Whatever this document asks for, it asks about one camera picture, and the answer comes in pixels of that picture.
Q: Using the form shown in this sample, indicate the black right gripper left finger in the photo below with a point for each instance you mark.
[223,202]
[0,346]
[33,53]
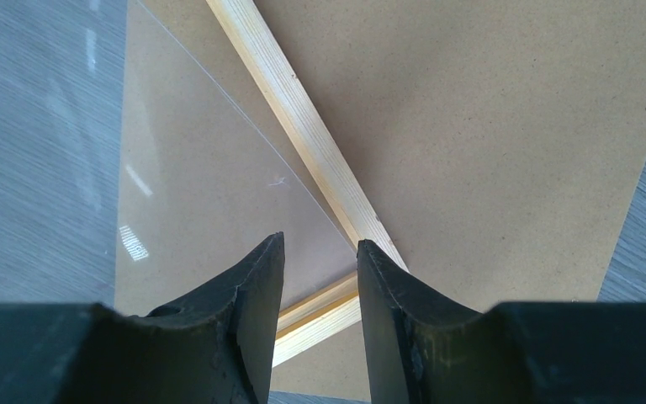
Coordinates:
[212,345]

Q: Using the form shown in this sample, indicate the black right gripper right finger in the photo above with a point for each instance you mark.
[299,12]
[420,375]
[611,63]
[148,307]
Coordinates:
[423,347]

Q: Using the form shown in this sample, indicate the orange wooden picture frame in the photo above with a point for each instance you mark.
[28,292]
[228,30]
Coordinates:
[336,307]

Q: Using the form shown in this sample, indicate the clear acrylic sheet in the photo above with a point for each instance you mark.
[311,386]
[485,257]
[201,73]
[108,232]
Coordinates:
[128,175]

